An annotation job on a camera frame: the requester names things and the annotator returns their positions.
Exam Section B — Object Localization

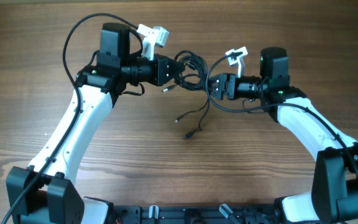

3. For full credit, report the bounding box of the black cable bundle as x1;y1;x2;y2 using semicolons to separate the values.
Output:
161;49;217;141

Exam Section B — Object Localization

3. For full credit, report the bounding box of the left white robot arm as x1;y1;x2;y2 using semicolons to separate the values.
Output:
6;23;185;223

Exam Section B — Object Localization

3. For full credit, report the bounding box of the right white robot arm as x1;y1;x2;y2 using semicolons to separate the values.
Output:
205;47;358;223

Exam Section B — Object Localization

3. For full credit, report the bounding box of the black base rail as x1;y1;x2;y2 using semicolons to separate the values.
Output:
114;204;280;224

